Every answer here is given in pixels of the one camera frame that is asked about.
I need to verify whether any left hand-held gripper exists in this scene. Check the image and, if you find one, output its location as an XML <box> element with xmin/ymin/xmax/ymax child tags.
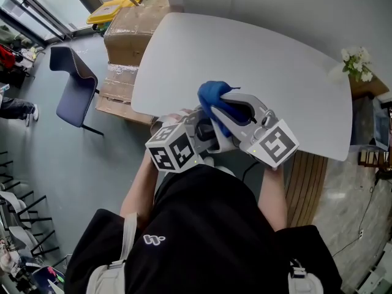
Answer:
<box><xmin>145</xmin><ymin>110</ymin><xmax>221</xmax><ymax>173</ymax></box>

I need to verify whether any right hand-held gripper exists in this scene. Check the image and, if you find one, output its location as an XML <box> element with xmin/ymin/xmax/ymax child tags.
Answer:
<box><xmin>210</xmin><ymin>92</ymin><xmax>300</xmax><ymax>168</ymax></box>

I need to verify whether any blue cloth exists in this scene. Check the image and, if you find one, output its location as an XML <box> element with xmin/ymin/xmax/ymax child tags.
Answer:
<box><xmin>197</xmin><ymin>80</ymin><xmax>255</xmax><ymax>137</ymax></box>

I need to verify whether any person's right forearm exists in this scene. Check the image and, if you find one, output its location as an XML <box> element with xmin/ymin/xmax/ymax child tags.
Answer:
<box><xmin>257</xmin><ymin>163</ymin><xmax>288</xmax><ymax>233</ymax></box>

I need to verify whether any person's left forearm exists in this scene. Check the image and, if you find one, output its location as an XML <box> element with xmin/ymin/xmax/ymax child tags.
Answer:
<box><xmin>119</xmin><ymin>151</ymin><xmax>160</xmax><ymax>226</ymax></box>

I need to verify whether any flat brown cardboard box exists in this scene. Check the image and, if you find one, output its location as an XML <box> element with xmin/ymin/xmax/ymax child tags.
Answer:
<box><xmin>95</xmin><ymin>62</ymin><xmax>156</xmax><ymax>126</ymax></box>

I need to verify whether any large brown cardboard box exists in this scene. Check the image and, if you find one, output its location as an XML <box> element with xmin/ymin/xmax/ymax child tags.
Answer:
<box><xmin>103</xmin><ymin>5</ymin><xmax>177</xmax><ymax>67</ymax></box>

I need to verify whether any black t-shirt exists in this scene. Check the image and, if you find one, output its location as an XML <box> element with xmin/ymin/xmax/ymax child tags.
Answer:
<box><xmin>64</xmin><ymin>164</ymin><xmax>342</xmax><ymax>294</ymax></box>

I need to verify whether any wooden slatted bench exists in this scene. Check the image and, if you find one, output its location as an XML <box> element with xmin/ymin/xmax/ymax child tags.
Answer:
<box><xmin>284</xmin><ymin>150</ymin><xmax>329</xmax><ymax>228</ymax></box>

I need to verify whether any dark blue chair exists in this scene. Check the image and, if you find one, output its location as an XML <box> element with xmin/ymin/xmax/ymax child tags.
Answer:
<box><xmin>49</xmin><ymin>46</ymin><xmax>105</xmax><ymax>137</ymax></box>

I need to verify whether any white flower bouquet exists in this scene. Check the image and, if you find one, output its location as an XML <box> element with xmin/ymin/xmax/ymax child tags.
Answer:
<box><xmin>328</xmin><ymin>46</ymin><xmax>374</xmax><ymax>85</ymax></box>

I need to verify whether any wooden side cabinet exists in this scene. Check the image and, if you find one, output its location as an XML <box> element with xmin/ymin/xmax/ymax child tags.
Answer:
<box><xmin>348</xmin><ymin>73</ymin><xmax>390</xmax><ymax>101</ymax></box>

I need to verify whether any yellow bin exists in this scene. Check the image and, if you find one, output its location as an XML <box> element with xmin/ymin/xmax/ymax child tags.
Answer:
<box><xmin>86</xmin><ymin>0</ymin><xmax>143</xmax><ymax>32</ymax></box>

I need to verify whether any red clothing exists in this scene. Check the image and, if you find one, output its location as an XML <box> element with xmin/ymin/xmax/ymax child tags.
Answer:
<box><xmin>0</xmin><ymin>43</ymin><xmax>17</xmax><ymax>70</ymax></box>

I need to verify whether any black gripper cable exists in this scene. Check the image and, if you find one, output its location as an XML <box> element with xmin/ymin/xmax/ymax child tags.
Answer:
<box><xmin>241</xmin><ymin>160</ymin><xmax>262</xmax><ymax>183</ymax></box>

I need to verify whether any beige backpack strap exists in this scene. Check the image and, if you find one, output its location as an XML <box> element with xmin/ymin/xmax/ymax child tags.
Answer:
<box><xmin>287</xmin><ymin>258</ymin><xmax>324</xmax><ymax>294</ymax></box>
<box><xmin>86</xmin><ymin>212</ymin><xmax>138</xmax><ymax>294</ymax></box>

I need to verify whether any thin black floor cable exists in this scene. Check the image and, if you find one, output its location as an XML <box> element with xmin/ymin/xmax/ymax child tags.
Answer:
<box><xmin>332</xmin><ymin>170</ymin><xmax>387</xmax><ymax>257</ymax></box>

